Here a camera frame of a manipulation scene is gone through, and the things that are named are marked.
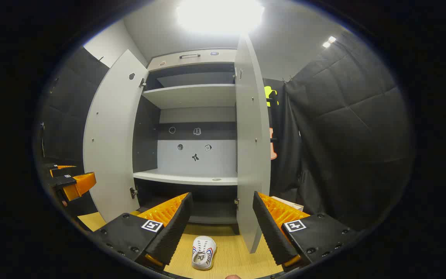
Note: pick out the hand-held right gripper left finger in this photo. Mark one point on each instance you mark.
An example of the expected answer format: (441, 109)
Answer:
(172, 228)

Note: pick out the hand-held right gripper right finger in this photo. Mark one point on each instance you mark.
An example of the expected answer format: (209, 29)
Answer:
(271, 228)

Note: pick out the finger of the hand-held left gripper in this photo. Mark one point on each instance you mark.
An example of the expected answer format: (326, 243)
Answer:
(62, 168)
(79, 184)

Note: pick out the white striped canvas shoe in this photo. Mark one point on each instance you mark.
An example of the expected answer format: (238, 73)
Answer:
(203, 252)

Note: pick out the grey shoe cabinet door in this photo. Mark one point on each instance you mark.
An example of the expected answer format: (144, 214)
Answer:
(252, 155)
(110, 135)

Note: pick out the grey shoe cabinet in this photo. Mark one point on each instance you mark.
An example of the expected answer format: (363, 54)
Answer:
(192, 97)

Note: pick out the grey cabinet drawer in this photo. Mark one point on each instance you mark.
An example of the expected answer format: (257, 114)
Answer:
(168, 60)

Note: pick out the black quilted backdrop cloth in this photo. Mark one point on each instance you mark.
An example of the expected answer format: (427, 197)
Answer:
(72, 100)
(354, 135)

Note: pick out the small ceiling spotlight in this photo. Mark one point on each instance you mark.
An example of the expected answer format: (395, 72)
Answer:
(326, 44)
(331, 39)

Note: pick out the large ceiling light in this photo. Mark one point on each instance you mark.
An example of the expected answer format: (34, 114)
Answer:
(219, 15)

